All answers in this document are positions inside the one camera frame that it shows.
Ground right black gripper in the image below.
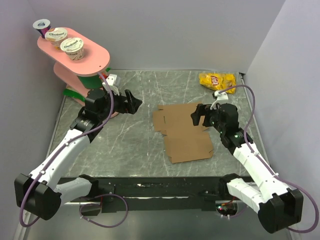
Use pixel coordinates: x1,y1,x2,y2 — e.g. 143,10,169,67
190,103,225,134

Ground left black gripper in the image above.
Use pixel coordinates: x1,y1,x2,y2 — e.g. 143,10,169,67
98,87,142,121

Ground brown cardboard box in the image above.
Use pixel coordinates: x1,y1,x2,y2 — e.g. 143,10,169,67
152,102,214,164

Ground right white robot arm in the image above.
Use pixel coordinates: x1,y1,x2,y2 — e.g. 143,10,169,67
191,103,304,234

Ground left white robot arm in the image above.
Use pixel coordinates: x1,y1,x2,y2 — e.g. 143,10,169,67
14,88,143,220

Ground yellow chips bag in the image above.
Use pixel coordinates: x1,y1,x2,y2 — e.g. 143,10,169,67
198,72,236,91

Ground pink tiered shelf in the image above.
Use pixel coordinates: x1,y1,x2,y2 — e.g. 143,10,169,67
37,27,111,106

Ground white Chobani yogurt cup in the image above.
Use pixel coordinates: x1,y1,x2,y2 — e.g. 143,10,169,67
60,37,85,61

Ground orange Chobani yogurt cup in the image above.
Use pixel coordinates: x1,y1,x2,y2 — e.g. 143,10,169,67
44,27,68,48

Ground purple yogurt cup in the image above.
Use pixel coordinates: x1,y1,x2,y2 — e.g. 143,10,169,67
32,18,51,39

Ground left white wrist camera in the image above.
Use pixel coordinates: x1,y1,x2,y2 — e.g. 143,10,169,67
106,74,120,96

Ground purple cable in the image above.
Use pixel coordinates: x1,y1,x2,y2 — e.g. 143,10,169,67
218,84,318,234
219,199,248,221
18,72,115,228
79,193,129,228

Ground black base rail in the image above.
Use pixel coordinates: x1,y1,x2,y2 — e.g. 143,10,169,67
73,176,238,213

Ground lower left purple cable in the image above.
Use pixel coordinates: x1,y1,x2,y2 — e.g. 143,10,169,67
79,193,129,228

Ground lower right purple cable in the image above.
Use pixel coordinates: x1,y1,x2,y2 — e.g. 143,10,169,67
219,199,248,221

